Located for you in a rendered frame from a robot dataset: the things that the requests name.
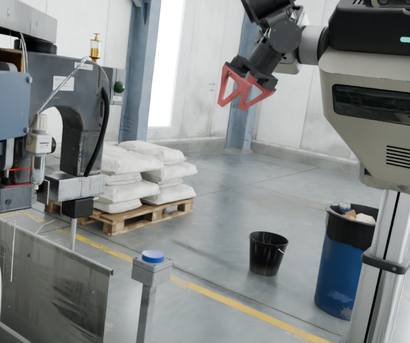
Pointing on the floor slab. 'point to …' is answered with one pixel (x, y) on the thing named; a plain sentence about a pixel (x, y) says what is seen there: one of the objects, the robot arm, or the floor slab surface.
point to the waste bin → (342, 257)
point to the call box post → (146, 314)
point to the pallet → (111, 226)
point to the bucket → (266, 252)
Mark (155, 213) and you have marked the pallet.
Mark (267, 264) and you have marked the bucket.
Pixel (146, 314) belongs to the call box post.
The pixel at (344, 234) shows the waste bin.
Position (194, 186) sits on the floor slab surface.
